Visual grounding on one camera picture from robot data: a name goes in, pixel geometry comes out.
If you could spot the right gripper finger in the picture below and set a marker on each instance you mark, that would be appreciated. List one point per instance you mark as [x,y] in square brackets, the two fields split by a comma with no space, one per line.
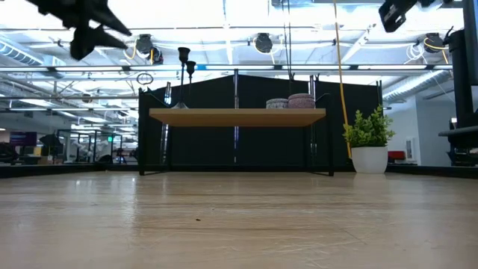
[396,13]

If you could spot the black round spotlight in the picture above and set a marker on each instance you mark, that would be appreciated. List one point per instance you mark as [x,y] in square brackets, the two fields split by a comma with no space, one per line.
[434,42]
[144,44]
[263,42]

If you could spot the white tin red leaf pattern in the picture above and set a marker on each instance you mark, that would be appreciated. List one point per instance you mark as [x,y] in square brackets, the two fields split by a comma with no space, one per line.
[277,104]

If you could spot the black computer monitor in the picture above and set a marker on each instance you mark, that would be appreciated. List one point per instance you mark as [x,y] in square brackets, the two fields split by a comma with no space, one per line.
[458,82]

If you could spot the black workstation frame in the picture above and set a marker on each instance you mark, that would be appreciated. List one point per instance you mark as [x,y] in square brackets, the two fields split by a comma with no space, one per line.
[78,147]

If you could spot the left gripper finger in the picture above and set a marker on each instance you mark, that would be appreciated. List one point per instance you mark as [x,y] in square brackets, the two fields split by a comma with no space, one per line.
[104,22]
[87,41]

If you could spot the wooden shelf riser black legs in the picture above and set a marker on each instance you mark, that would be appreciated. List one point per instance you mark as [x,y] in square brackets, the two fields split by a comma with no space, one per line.
[237,117]

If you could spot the purple screen monitor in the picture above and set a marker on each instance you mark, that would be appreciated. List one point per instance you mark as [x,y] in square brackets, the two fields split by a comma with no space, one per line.
[23,138]

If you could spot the black candlestick holder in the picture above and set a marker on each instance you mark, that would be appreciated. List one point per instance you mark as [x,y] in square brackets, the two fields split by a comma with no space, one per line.
[183,54]
[190,67]

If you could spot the grey computer desk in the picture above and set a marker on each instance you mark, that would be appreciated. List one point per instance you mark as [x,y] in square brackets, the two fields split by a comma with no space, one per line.
[461,140]

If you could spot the green plant in white pot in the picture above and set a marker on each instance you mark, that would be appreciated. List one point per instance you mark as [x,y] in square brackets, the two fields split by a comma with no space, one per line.
[369,147]

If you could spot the pink patterned tin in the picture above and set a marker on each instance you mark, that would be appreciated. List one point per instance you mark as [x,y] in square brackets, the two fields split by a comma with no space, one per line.
[301,101]

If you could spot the red box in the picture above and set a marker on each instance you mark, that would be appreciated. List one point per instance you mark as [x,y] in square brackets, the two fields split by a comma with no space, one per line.
[396,155]

